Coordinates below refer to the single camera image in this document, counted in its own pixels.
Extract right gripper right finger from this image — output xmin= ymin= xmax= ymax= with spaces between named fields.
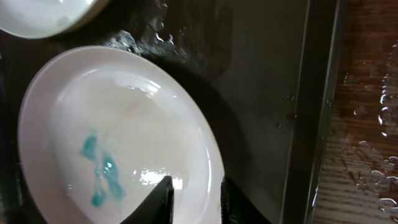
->
xmin=220 ymin=176 xmax=271 ymax=224

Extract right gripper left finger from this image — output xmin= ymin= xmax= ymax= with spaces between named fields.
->
xmin=121 ymin=176 xmax=174 ymax=224

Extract white plate blue dots stain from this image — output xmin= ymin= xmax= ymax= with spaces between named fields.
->
xmin=18 ymin=46 xmax=224 ymax=223

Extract white plate long blue stain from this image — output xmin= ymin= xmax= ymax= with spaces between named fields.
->
xmin=1 ymin=0 xmax=109 ymax=39

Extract brown serving tray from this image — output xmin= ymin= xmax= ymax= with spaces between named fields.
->
xmin=1 ymin=0 xmax=348 ymax=223

